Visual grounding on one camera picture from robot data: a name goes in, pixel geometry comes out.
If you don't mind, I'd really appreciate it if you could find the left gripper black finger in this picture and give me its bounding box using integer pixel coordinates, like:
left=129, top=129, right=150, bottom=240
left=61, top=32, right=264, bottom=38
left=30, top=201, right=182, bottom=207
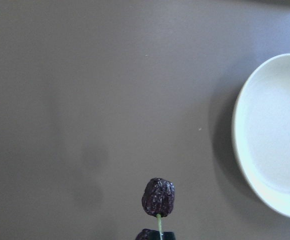
left=157, top=231, right=176, bottom=240

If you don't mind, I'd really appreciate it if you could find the cream round plate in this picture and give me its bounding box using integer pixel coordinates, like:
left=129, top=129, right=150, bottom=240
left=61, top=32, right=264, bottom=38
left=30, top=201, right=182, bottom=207
left=231, top=53, right=290, bottom=218

